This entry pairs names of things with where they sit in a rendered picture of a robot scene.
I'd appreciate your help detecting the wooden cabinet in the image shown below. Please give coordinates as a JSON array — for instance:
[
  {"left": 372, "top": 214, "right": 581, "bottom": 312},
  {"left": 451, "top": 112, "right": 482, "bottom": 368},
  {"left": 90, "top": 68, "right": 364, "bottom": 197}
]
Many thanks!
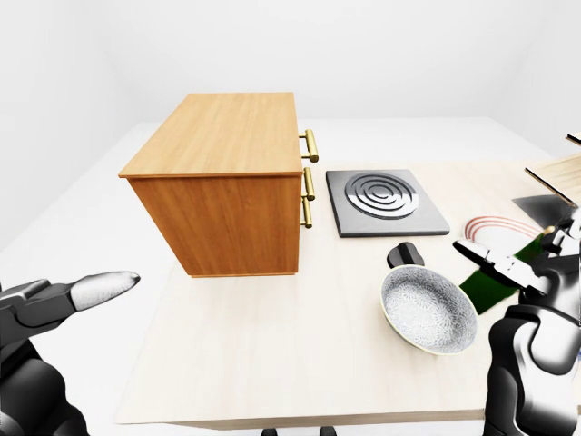
[{"left": 118, "top": 92, "right": 304, "bottom": 279}]

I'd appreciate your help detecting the wooden slat tray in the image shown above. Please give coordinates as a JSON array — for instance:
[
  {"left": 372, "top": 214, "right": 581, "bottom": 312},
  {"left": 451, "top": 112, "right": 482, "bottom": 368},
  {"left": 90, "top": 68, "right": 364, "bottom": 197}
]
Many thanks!
[{"left": 511, "top": 130, "right": 581, "bottom": 228}]

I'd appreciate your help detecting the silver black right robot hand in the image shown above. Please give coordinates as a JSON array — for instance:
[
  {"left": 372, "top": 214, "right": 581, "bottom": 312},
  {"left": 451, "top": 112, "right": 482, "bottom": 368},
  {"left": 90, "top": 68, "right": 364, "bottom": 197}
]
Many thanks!
[{"left": 452, "top": 216, "right": 581, "bottom": 376}]

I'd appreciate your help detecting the green wine bottle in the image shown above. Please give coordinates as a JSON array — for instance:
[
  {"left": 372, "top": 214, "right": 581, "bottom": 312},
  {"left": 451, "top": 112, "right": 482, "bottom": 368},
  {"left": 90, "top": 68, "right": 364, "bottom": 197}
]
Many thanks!
[{"left": 458, "top": 225, "right": 556, "bottom": 316}]

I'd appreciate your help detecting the patterned bowl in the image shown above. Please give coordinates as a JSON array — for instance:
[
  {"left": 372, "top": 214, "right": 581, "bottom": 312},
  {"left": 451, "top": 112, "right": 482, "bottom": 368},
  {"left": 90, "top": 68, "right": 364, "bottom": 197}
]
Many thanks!
[{"left": 379, "top": 264, "right": 479, "bottom": 357}]

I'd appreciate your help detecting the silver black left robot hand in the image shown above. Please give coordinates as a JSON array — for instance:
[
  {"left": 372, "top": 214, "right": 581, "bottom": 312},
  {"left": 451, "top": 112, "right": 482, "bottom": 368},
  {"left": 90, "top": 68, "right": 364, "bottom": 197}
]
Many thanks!
[{"left": 0, "top": 270, "right": 142, "bottom": 436}]

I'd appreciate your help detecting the white plate with red rings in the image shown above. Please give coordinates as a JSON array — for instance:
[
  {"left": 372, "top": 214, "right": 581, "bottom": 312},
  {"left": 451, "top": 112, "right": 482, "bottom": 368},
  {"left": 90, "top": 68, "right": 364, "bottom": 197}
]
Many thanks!
[{"left": 461, "top": 214, "right": 546, "bottom": 255}]

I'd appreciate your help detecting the flat dark stove plate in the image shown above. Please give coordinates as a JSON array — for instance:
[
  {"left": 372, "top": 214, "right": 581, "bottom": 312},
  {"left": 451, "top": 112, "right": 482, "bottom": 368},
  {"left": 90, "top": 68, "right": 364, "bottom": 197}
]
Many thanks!
[{"left": 324, "top": 169, "right": 451, "bottom": 239}]

